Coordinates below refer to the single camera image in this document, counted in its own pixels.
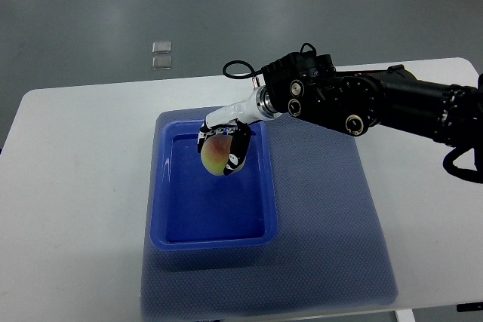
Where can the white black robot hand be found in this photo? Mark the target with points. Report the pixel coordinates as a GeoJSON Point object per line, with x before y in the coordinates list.
{"type": "Point", "coordinates": [235, 120]}

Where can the blue plastic tray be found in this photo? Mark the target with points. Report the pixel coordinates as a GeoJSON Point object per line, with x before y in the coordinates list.
{"type": "Point", "coordinates": [195, 210]}

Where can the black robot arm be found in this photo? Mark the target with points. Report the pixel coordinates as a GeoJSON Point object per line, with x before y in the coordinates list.
{"type": "Point", "coordinates": [308, 87]}

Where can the blue-grey textured mat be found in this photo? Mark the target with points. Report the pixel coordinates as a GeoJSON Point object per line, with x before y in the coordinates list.
{"type": "Point", "coordinates": [329, 251]}

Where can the yellow red peach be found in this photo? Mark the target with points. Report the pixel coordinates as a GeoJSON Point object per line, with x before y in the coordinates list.
{"type": "Point", "coordinates": [215, 154]}

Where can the upper metal floor plate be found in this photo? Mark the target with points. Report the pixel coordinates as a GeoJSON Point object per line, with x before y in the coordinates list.
{"type": "Point", "coordinates": [161, 47]}

